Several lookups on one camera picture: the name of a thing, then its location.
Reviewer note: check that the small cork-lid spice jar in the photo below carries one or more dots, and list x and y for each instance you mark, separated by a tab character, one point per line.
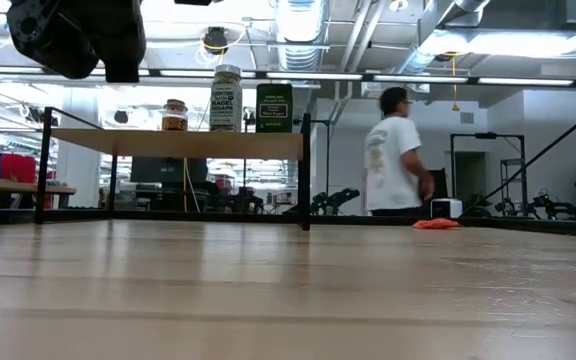
174	121

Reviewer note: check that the white-lid bagel seasoning jar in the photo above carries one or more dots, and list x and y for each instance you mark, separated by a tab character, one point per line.
225	107

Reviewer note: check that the dark green pepper tin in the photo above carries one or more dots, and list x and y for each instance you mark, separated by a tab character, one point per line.
274	107

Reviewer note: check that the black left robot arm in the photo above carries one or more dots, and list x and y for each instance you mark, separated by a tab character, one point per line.
53	35

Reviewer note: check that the wooden shelf with black legs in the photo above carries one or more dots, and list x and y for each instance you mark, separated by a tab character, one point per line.
178	144

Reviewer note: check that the black ceiling device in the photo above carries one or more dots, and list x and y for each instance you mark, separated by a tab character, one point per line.
215	40

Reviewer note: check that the black monitor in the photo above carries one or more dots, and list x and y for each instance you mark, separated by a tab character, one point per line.
168	170

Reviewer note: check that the red storage bin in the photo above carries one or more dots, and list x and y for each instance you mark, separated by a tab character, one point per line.
17	168

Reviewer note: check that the wooden workbench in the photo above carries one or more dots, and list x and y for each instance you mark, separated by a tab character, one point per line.
18	188

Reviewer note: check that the ceiling light strip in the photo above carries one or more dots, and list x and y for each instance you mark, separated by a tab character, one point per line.
313	76

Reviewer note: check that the person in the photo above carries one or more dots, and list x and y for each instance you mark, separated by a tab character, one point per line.
390	165

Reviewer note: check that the black panel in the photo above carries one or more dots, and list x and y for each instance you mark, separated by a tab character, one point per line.
440	182

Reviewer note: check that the white box device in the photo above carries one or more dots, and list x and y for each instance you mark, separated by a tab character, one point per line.
446	208

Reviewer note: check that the metal shelving rack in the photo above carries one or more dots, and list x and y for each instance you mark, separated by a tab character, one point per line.
501	180

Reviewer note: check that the black metal table frame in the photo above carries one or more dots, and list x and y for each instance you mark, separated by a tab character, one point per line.
168	216

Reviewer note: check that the silver air duct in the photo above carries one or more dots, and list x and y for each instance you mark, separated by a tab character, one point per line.
300	30

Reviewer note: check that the black metal gantry frame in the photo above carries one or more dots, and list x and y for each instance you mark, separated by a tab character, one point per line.
319	121
485	135

